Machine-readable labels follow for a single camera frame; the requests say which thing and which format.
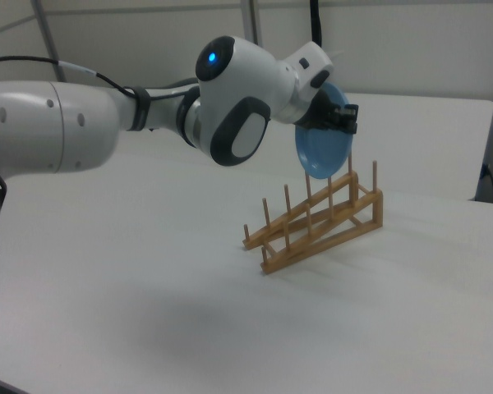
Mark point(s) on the wooden plate rack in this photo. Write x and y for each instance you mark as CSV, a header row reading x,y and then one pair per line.
x,y
365,205

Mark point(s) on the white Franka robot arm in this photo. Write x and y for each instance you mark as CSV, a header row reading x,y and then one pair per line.
x,y
238,74

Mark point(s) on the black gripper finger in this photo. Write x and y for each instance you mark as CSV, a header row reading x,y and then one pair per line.
x,y
349,126
349,111

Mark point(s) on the blue round plate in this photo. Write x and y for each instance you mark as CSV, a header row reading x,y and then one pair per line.
x,y
320,152

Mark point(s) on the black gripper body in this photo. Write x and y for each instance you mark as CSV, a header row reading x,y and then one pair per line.
x,y
322,113

